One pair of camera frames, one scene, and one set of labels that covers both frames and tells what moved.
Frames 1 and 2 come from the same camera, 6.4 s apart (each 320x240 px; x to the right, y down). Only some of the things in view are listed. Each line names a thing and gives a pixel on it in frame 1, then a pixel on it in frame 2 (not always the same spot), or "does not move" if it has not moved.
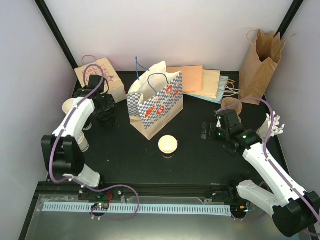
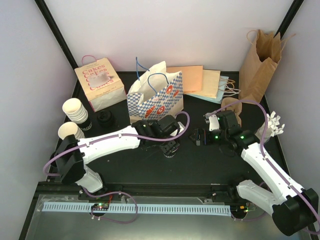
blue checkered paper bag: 156,96 does not move
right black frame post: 289,17 does not move
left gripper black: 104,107 → 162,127
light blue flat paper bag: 223,81 does not move
